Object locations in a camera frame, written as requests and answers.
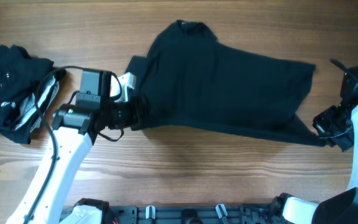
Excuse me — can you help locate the folded black shirt on pile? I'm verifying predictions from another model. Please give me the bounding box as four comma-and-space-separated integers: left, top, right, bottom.
0, 45, 53, 128

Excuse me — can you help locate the left black camera cable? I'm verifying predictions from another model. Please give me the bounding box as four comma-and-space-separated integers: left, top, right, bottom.
23, 65, 124, 224

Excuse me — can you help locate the black t-shirt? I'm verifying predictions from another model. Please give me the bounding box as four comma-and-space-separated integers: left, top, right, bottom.
127, 20, 325, 146

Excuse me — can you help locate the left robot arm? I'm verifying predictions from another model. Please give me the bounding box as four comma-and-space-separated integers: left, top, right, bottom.
7, 69, 142, 223

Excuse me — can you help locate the right white rail clip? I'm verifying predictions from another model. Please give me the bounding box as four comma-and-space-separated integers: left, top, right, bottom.
215, 203, 229, 224

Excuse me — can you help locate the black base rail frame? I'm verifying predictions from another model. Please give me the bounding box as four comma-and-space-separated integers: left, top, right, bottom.
110, 203, 286, 224

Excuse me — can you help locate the white rail clip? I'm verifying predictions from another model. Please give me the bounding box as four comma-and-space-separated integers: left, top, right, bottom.
215, 203, 229, 224
145, 205, 156, 220

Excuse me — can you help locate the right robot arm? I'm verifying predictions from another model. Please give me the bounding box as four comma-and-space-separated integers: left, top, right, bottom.
267, 59, 358, 224

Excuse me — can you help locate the left white rail clip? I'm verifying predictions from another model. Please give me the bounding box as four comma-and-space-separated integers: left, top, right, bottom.
145, 205, 156, 220

